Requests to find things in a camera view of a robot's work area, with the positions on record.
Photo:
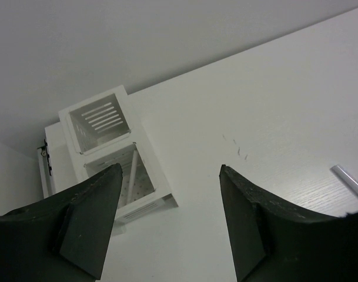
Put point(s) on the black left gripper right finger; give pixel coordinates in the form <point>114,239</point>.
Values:
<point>273,239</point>

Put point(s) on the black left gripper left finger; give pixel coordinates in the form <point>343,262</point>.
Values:
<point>64,237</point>

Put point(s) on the white makeup pencil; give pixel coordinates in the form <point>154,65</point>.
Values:
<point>132,176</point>

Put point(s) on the light blue makeup pen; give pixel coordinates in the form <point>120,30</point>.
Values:
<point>346,178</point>

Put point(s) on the white slotted organizer box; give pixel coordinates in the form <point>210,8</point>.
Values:
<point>102,131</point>

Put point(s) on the aluminium frame rail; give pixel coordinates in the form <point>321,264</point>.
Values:
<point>45,169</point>

